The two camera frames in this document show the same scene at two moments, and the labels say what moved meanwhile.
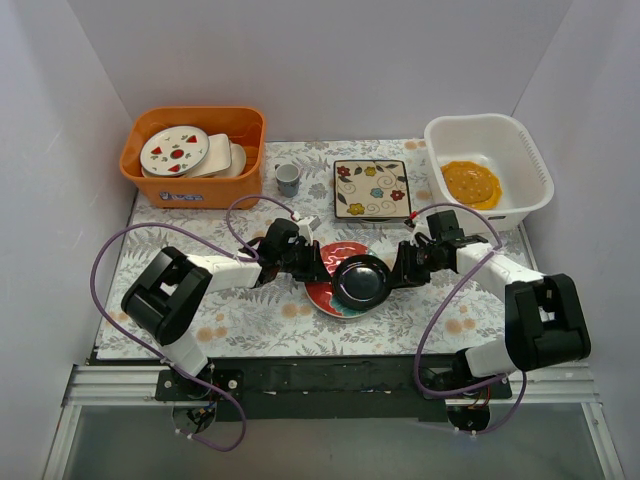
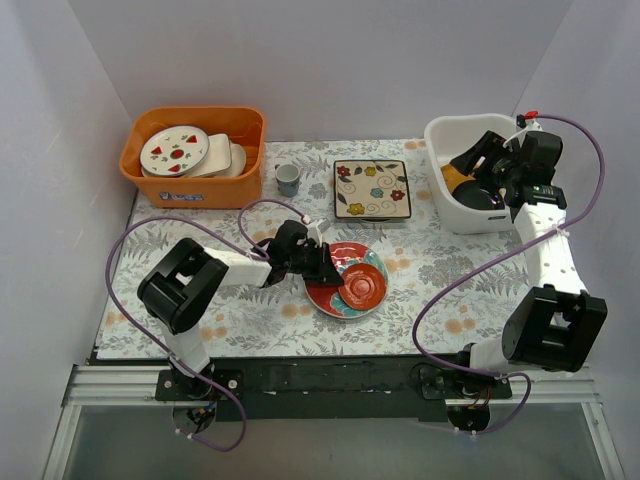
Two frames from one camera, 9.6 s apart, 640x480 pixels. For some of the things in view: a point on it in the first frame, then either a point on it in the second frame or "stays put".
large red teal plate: (322, 294) stays put
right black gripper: (406, 261) -> (493, 163)
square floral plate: (371, 189) stays put
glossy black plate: (361, 282) -> (475, 195)
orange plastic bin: (244, 126) stays put
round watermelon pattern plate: (173, 150) stays put
